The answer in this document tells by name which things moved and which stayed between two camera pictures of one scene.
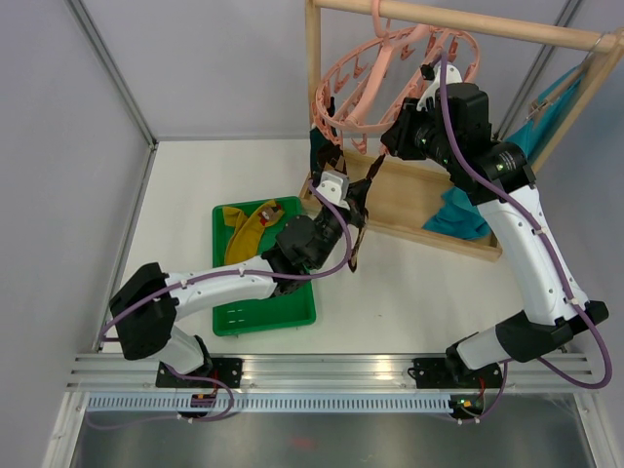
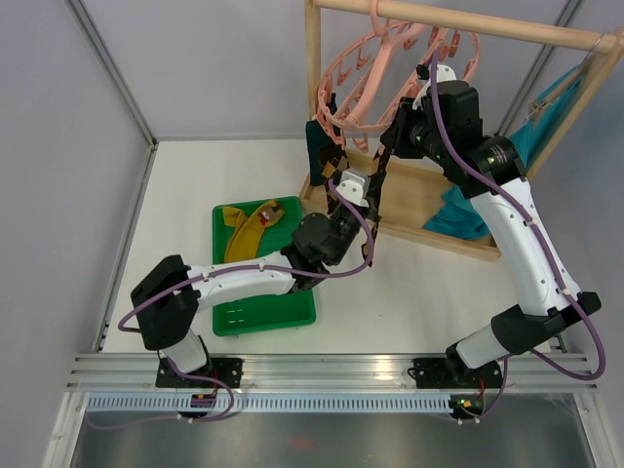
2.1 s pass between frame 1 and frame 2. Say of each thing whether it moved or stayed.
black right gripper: stayed
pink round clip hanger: moved
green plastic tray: stayed
